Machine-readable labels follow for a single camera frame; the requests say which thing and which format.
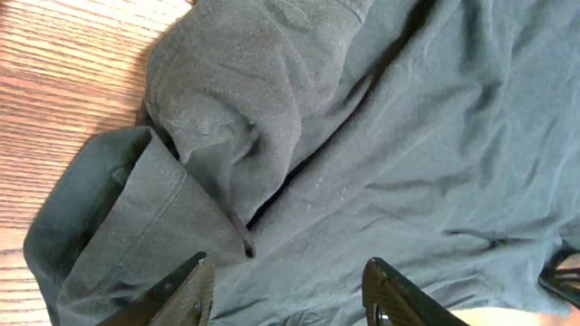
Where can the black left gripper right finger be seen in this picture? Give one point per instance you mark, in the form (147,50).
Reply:
(389,298)

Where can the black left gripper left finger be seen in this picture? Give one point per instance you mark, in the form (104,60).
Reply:
(182,298)

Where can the black t-shirt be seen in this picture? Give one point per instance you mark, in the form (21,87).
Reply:
(287,142)

